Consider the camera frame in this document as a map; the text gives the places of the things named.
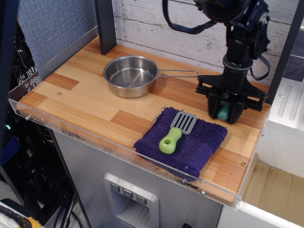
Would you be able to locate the white toy sink unit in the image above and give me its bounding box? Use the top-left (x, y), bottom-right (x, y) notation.
top-left (218, 78), bottom-right (304, 228)

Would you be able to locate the grey spatula green handle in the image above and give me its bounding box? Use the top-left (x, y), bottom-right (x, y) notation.
top-left (159, 111), bottom-right (198, 155)

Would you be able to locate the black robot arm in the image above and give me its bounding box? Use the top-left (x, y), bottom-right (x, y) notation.
top-left (162, 0), bottom-right (270, 124)

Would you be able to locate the silver toy fridge cabinet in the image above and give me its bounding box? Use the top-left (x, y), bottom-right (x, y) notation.
top-left (54, 132), bottom-right (222, 228)

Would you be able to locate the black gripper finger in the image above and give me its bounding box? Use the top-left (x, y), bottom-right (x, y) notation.
top-left (228, 102), bottom-right (246, 124)
top-left (208, 89), bottom-right (224, 119)

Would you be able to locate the clear acrylic guard rail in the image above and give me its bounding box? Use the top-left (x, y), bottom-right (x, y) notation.
top-left (9, 28), bottom-right (270, 207)

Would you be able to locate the purple knitted towel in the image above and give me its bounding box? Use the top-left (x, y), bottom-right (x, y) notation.
top-left (133, 107), bottom-right (228, 178)

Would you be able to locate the stainless steel pan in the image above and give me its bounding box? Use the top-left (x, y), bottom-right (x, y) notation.
top-left (103, 55), bottom-right (200, 99)

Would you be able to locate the black plastic crate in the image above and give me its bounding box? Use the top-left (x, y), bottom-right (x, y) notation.
top-left (12, 24), bottom-right (37, 84)

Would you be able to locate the blue fabric partition panel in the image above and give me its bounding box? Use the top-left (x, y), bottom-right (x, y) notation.
top-left (18, 0), bottom-right (97, 69)

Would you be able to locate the black right upright post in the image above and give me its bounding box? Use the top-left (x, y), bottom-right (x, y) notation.
top-left (266, 0), bottom-right (304, 105)

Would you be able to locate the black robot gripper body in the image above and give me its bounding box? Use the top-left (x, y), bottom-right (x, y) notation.
top-left (196, 66), bottom-right (268, 111)

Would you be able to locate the dark green pickle toy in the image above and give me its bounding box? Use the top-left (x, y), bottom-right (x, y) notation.
top-left (217, 101), bottom-right (232, 121)

